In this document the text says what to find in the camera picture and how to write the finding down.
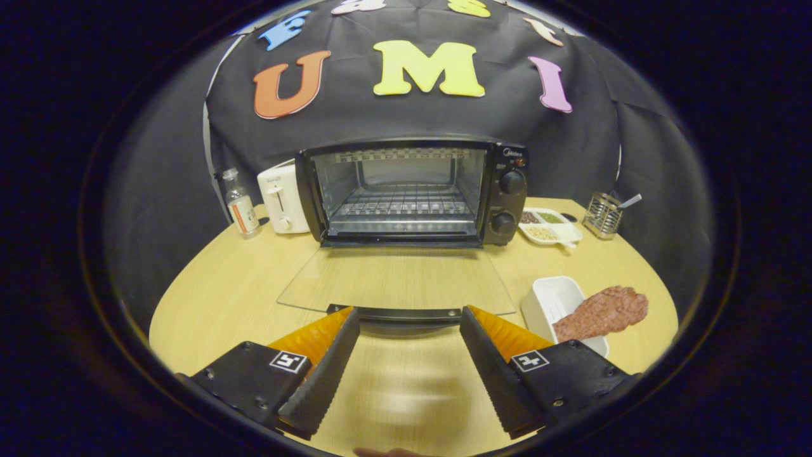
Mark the clear bottle with orange label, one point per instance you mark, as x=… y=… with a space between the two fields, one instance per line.
x=242 y=209

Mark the white pop-up toaster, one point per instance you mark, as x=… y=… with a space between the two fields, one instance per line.
x=282 y=197

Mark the white rectangular tray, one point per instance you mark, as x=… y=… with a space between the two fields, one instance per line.
x=552 y=298

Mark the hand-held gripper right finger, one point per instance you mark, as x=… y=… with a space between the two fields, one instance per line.
x=495 y=374

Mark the black toaster oven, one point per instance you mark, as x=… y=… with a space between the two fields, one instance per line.
x=507 y=158

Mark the metal spoon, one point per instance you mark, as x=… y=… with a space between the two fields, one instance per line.
x=630 y=202

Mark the white divided dish of beans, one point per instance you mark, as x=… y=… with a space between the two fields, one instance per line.
x=549 y=227

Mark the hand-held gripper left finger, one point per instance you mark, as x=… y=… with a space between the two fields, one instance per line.
x=327 y=374

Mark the reddish brown meat slice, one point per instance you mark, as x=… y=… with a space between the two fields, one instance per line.
x=602 y=311

